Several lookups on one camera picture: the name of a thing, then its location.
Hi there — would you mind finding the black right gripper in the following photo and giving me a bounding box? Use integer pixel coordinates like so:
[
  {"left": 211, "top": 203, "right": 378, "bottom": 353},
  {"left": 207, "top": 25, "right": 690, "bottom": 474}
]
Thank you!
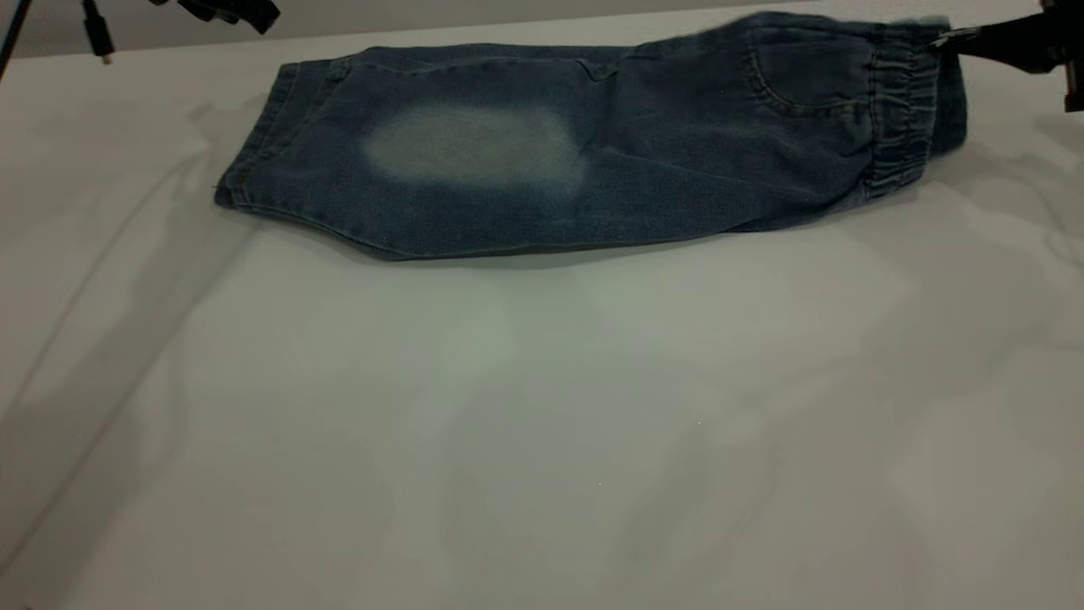
[{"left": 935, "top": 0, "right": 1084, "bottom": 114}]

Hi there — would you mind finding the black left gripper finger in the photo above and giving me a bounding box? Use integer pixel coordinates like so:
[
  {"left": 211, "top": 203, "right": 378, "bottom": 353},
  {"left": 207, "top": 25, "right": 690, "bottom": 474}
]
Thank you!
[{"left": 151, "top": 0, "right": 281, "bottom": 36}]

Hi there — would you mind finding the blue denim shorts basketball print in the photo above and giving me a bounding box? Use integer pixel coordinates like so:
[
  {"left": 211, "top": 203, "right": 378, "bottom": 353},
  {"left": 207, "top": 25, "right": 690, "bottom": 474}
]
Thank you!
[{"left": 213, "top": 10, "right": 969, "bottom": 262}]

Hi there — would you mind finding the black cable with plug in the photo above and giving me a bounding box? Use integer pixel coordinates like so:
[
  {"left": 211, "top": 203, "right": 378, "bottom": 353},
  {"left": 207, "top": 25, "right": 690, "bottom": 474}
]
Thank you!
[{"left": 81, "top": 0, "right": 116, "bottom": 65}]

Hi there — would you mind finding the thin dark cable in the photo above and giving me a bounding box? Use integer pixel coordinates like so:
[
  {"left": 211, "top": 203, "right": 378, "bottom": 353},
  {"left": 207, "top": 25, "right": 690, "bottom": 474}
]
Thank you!
[{"left": 0, "top": 0, "right": 34, "bottom": 83}]

